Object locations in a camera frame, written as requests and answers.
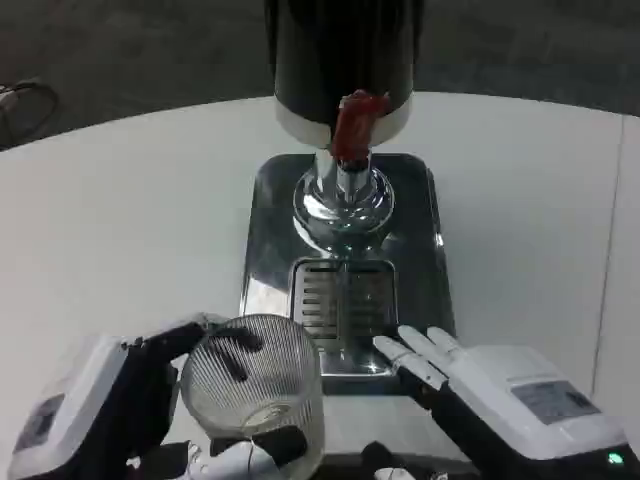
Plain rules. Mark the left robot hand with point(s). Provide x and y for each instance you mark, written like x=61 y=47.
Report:
x=115 y=390

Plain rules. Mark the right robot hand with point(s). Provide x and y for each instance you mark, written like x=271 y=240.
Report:
x=505 y=400

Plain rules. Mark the clear ribbed glass cup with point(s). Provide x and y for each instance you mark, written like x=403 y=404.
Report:
x=280 y=370

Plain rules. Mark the steel drip tray base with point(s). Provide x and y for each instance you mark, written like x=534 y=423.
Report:
x=415 y=260

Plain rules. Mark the slotted steel drip grid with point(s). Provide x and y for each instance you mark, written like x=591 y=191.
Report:
x=320 y=300

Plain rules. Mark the red dispenser tap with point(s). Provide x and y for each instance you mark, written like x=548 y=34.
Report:
x=354 y=125

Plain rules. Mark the black drink dispenser chrome stand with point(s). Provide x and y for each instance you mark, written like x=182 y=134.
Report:
x=340 y=50

